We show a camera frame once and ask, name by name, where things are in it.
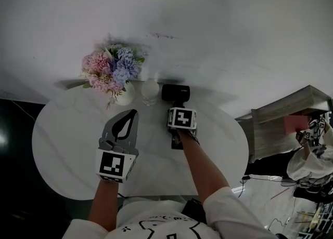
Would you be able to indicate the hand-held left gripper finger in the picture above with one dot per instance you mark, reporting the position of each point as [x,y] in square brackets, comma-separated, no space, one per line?
[106,131]
[133,136]

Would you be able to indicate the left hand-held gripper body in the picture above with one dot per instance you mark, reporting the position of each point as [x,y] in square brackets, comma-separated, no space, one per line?
[112,165]

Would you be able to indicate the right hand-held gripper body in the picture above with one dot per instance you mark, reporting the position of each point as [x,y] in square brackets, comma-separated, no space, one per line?
[182,118]

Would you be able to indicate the black hair dryer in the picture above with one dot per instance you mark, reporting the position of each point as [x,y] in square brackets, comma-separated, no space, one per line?
[175,92]

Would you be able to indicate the white round table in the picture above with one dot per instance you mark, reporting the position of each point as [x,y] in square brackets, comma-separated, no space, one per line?
[78,141]

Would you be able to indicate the person's left forearm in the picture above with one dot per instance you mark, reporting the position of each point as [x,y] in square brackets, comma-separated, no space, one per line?
[104,206]

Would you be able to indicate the person's right forearm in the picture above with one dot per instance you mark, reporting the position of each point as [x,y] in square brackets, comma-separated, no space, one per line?
[203,165]

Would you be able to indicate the white vase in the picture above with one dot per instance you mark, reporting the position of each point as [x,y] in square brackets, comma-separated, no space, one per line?
[127,97]

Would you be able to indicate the clear glass jar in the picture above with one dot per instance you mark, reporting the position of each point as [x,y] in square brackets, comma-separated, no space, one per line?
[150,91]

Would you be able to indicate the pink and blue flower bouquet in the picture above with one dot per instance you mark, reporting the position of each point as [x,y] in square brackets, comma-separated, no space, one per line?
[109,69]

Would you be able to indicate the person's white printed shirt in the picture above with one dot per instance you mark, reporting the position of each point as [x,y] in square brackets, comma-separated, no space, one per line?
[161,219]

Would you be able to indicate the grey wooden shelf cabinet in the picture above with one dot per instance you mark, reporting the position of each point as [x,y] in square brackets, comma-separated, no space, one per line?
[270,129]

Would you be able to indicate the black waist pouch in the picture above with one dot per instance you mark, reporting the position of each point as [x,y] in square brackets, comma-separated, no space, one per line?
[193,209]

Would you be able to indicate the red storage box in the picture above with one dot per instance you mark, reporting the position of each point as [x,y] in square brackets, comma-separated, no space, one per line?
[295,123]

